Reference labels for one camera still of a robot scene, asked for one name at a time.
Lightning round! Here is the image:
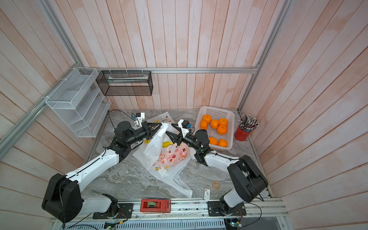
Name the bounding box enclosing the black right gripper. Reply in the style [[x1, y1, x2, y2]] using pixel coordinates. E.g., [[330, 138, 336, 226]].
[[167, 125, 203, 154]]

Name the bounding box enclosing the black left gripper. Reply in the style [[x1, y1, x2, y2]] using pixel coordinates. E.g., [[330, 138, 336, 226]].
[[126, 121, 163, 145]]

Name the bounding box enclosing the white printed plastic bag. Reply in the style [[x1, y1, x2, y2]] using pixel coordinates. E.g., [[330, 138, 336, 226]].
[[142, 123, 190, 172]]

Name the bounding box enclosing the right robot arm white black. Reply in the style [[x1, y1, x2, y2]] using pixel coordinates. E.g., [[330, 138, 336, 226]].
[[166, 124, 268, 216]]

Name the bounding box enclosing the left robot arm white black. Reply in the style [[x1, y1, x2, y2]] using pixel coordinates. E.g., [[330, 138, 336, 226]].
[[41, 121, 162, 223]]

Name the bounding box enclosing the orange mandarin left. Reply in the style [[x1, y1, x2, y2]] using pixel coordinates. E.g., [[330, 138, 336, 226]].
[[200, 120, 208, 130]]

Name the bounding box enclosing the orange mandarin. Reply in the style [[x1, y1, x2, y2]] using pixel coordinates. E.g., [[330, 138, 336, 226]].
[[202, 115, 212, 124], [217, 125, 228, 135], [210, 119, 219, 129], [200, 120, 208, 130]]

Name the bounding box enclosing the orange mandarin back right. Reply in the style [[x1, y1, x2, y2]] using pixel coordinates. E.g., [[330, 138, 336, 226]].
[[202, 115, 212, 124]]

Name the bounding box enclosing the orange mandarin centre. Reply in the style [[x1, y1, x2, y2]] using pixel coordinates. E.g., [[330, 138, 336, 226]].
[[210, 119, 219, 129]]

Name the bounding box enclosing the white plastic perforated basket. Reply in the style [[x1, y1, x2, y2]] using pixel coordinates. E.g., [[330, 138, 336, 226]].
[[195, 106, 235, 150]]

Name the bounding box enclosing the orange mandarin middle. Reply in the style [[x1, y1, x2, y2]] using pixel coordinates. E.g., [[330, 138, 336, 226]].
[[217, 125, 228, 135]]

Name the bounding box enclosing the red metal pencil bucket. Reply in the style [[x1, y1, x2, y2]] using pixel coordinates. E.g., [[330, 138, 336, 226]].
[[234, 127, 250, 141]]

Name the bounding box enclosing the small white card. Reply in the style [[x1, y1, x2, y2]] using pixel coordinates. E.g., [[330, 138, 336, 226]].
[[204, 188, 210, 200]]

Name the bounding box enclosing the red tape dispenser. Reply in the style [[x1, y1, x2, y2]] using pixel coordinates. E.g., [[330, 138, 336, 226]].
[[140, 199, 171, 213]]

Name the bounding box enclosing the black wire mesh basket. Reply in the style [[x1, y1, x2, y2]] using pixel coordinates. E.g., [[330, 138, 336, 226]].
[[96, 70, 153, 96]]

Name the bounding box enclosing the white wire mesh shelf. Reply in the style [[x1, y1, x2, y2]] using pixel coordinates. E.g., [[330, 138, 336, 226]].
[[46, 68, 111, 138]]

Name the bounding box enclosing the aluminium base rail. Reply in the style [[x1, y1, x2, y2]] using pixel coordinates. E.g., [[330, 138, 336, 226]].
[[48, 198, 293, 230]]

